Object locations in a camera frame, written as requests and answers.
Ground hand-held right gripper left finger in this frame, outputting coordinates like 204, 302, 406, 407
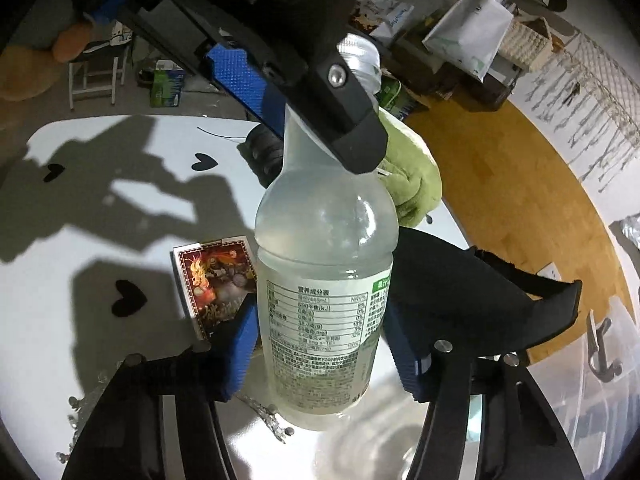
60, 302, 261, 480

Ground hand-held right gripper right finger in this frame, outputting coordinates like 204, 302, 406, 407
384, 305, 586, 480

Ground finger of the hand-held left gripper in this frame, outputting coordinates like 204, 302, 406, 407
277, 14, 390, 173
120, 0, 290, 137

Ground cloudy drink bottle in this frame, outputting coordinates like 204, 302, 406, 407
254, 32, 401, 433

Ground clear plastic storage container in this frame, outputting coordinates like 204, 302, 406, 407
480, 285, 640, 480

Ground scattered small pins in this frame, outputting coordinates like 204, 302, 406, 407
55, 395, 96, 461

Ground green printed box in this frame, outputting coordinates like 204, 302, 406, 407
375, 77, 426, 121

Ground red printed card box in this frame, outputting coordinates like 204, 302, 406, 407
172, 236, 261, 343

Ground black cylindrical gadget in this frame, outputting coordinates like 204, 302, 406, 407
245, 125, 286, 188

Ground green and white carton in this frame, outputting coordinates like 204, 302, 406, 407
150, 60, 187, 108

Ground clear beaded trinket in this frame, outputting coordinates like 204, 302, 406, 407
235, 392, 293, 443

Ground green plush toy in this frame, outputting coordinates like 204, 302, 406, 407
377, 107, 443, 228

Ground black cloth pouch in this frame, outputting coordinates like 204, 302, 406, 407
385, 227, 583, 361

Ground dark wooden shelf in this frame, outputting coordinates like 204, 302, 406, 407
350, 35, 516, 111

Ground white printed snack box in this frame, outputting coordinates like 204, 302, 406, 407
352, 0, 416, 43

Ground white stool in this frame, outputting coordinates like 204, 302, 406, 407
67, 42, 133, 111

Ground white tote bag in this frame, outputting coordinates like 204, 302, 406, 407
422, 0, 516, 83

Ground orange plush cushion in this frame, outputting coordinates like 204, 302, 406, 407
52, 22, 93, 61

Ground woven basket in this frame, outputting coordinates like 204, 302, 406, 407
497, 15, 566, 68

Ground brown plush cushion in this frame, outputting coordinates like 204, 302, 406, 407
0, 42, 66, 101

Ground silver foil sheet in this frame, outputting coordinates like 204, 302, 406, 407
610, 215, 640, 251

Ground macrame wall hanging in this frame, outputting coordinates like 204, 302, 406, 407
520, 30, 640, 196

